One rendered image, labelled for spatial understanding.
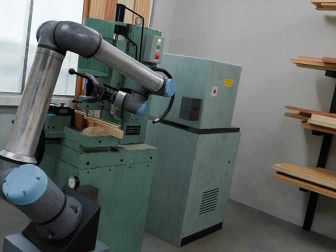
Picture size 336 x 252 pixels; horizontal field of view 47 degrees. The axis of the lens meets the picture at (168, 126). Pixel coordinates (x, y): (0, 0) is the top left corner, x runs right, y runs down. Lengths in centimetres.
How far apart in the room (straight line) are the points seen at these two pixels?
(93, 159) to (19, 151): 61
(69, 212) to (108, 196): 75
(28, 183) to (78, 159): 68
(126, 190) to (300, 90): 222
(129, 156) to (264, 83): 219
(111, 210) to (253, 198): 221
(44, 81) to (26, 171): 36
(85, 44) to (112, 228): 123
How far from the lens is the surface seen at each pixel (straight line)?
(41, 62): 159
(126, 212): 241
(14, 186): 146
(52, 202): 148
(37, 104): 158
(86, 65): 218
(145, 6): 431
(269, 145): 407
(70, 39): 153
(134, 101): 195
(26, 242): 166
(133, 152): 228
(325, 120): 339
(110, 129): 210
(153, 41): 231
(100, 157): 213
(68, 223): 154
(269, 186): 412
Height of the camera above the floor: 131
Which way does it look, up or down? 9 degrees down
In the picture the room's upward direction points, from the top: 9 degrees clockwise
